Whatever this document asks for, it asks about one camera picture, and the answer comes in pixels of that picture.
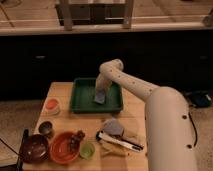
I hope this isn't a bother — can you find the grey blue sponge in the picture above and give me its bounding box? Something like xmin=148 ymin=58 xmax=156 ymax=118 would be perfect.
xmin=94 ymin=91 xmax=106 ymax=104

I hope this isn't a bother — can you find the green plastic tray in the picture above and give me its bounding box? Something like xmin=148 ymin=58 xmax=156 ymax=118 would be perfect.
xmin=70 ymin=78 xmax=123 ymax=113

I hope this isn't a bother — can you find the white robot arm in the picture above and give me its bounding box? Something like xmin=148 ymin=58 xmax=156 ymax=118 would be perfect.
xmin=96 ymin=59 xmax=198 ymax=171

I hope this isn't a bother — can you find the grey cloth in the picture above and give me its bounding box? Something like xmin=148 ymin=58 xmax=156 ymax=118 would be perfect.
xmin=103 ymin=118 xmax=124 ymax=136

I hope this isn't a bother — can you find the white cup orange lid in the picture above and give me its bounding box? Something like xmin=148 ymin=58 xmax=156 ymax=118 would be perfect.
xmin=44 ymin=98 xmax=60 ymax=115

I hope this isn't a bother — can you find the brown toy in bowl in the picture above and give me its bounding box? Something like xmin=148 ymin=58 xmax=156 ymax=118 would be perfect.
xmin=68 ymin=130 xmax=85 ymax=150

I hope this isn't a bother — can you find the small green cup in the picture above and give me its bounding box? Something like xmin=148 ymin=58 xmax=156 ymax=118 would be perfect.
xmin=80 ymin=142 xmax=95 ymax=159

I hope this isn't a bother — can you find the small metal cup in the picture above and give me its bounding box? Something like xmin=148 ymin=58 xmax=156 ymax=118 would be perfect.
xmin=38 ymin=121 xmax=53 ymax=137

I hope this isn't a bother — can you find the orange bowl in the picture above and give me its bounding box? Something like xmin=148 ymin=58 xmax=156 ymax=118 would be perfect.
xmin=49 ymin=131 xmax=80 ymax=165

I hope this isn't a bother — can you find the dark brown bowl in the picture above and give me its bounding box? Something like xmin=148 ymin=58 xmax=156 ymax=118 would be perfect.
xmin=19 ymin=134 xmax=49 ymax=164

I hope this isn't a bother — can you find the dark object on floor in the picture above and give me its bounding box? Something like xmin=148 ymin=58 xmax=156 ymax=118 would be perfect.
xmin=186 ymin=91 xmax=212 ymax=108

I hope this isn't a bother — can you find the wooden chair frame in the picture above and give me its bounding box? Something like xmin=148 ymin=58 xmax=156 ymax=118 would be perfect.
xmin=55 ymin=0 xmax=134 ymax=31

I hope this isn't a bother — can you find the black spoon handle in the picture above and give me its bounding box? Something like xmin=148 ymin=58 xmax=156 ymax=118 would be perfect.
xmin=16 ymin=129 xmax=30 ymax=171

